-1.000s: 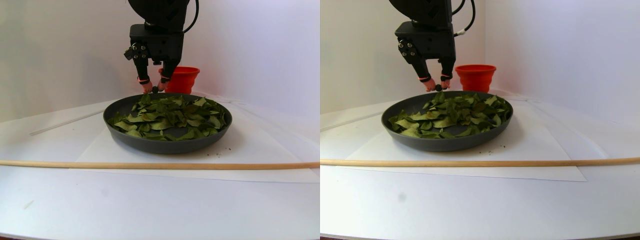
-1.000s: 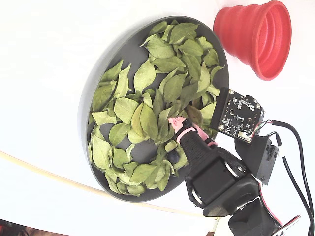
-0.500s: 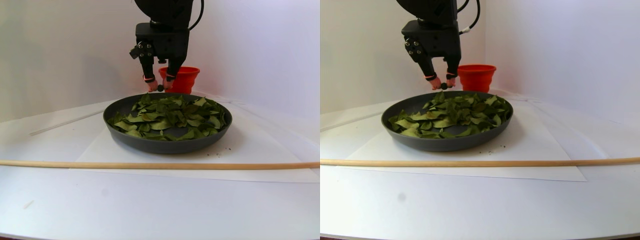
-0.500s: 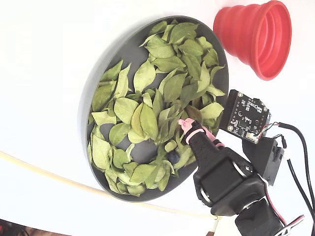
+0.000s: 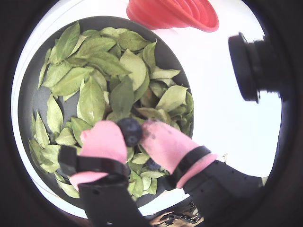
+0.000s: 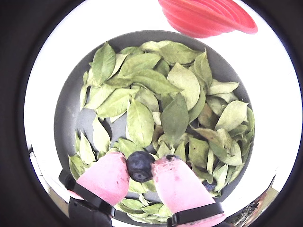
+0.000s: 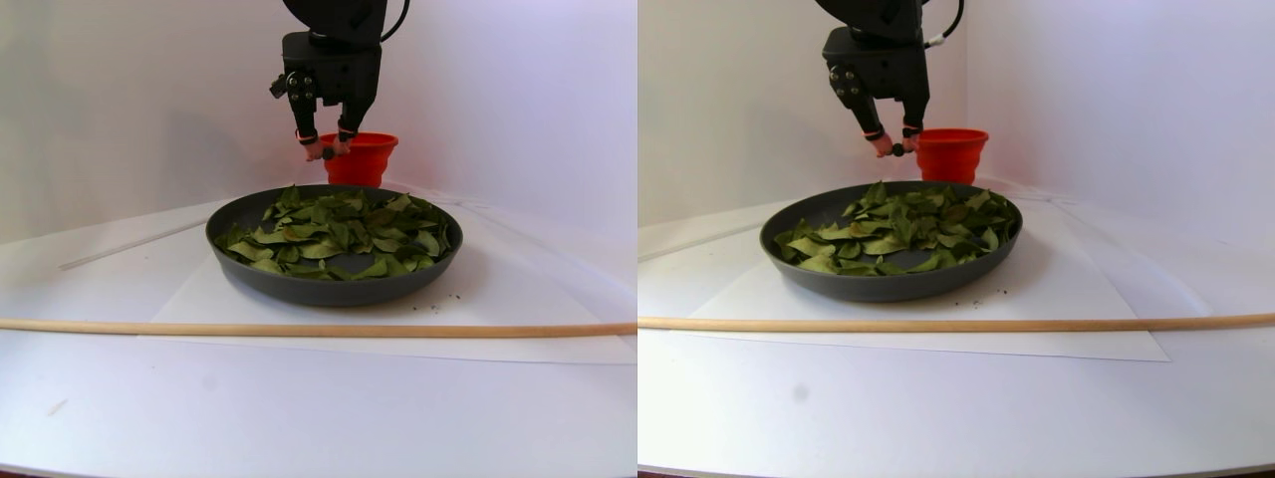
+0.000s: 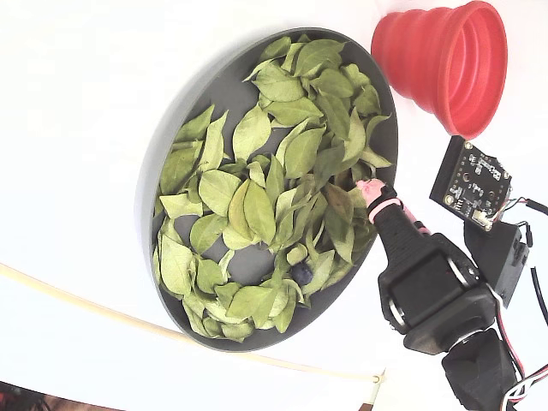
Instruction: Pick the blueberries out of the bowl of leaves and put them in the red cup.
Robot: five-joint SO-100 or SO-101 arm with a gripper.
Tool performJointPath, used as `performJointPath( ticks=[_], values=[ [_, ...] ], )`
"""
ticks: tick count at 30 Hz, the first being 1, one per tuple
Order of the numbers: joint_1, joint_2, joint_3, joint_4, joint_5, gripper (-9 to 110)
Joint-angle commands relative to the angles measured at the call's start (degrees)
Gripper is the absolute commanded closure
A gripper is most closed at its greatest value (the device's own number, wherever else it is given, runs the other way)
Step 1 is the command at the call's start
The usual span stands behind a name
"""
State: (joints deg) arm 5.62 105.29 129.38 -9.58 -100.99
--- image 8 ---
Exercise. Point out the black camera housing box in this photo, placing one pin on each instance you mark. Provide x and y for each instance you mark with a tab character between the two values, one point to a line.
501	261

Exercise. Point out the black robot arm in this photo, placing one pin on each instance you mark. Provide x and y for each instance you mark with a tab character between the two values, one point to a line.
484	377

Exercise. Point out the pile of green leaves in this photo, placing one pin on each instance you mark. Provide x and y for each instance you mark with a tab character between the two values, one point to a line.
299	154

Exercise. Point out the red collapsible silicone cup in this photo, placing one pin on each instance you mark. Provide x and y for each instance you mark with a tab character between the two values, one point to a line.
428	64

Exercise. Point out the dark grey round bowl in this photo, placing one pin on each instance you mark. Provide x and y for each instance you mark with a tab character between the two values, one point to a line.
145	205

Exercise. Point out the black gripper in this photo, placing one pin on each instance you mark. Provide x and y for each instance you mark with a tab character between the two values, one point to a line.
421	274

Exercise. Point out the dark blueberry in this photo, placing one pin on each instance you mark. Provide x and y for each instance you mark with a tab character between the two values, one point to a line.
303	272

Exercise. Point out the thin wooden stick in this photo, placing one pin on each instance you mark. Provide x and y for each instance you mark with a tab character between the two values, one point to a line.
128	319

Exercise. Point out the black camera module with lens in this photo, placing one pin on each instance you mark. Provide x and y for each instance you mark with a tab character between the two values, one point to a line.
471	184

